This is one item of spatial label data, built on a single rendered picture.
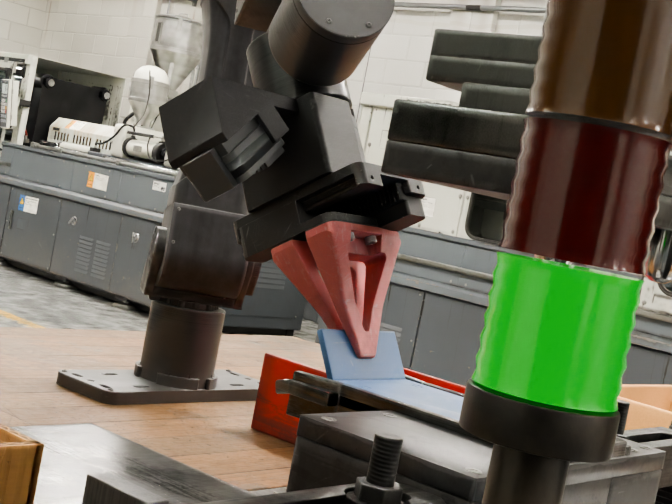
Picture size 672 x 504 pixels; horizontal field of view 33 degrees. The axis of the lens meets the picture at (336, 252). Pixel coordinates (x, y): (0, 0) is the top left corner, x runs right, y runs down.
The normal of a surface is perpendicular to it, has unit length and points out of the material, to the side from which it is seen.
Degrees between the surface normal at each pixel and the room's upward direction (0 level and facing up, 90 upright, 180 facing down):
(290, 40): 129
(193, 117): 90
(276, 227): 90
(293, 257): 109
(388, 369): 60
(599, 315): 76
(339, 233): 81
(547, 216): 104
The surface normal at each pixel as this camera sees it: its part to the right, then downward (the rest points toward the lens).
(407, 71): -0.66, -0.09
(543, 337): -0.38, 0.22
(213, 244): 0.28, -0.07
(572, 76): -0.60, 0.18
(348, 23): 0.31, -0.32
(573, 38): -0.61, -0.33
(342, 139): 0.75, -0.33
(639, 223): 0.65, -0.08
